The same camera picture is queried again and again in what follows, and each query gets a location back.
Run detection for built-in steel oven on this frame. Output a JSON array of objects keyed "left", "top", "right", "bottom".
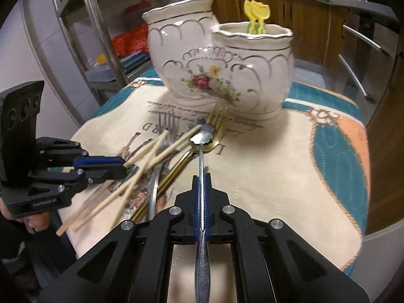
[{"left": 334, "top": 10, "right": 398, "bottom": 124}]

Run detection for white ceramic double utensil holder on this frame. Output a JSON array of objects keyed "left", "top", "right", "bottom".
[{"left": 142, "top": 0, "right": 294, "bottom": 120}]

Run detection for printed quilted table mat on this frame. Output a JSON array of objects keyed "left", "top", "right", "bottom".
[{"left": 74, "top": 77, "right": 370, "bottom": 275}]

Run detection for wooden chopstick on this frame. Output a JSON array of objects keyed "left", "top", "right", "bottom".
[
  {"left": 56, "top": 126, "right": 201, "bottom": 236},
  {"left": 108, "top": 129, "right": 170, "bottom": 229}
]

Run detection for silver flower spoon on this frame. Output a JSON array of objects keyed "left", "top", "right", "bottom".
[{"left": 190, "top": 118, "right": 213, "bottom": 302}]

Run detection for gold metal fork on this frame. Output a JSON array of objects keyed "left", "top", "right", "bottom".
[{"left": 130, "top": 104, "right": 231, "bottom": 222}]

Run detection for person's left hand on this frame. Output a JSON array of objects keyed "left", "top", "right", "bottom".
[{"left": 0, "top": 199, "right": 51, "bottom": 232}]

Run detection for red plastic bag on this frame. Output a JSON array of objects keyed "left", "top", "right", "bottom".
[{"left": 112, "top": 23, "right": 149, "bottom": 58}]

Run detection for steel storage shelf rack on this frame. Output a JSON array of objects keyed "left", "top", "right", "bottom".
[{"left": 51, "top": 0, "right": 151, "bottom": 104}]

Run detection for yellow green tulip fork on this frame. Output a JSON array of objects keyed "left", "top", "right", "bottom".
[{"left": 251, "top": 0, "right": 270, "bottom": 34}]

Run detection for yellow green tulip spoon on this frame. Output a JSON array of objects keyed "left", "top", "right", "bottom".
[{"left": 243, "top": 0, "right": 260, "bottom": 34}]

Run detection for wooden base cabinets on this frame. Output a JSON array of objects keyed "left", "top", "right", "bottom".
[{"left": 213, "top": 0, "right": 403, "bottom": 234}]

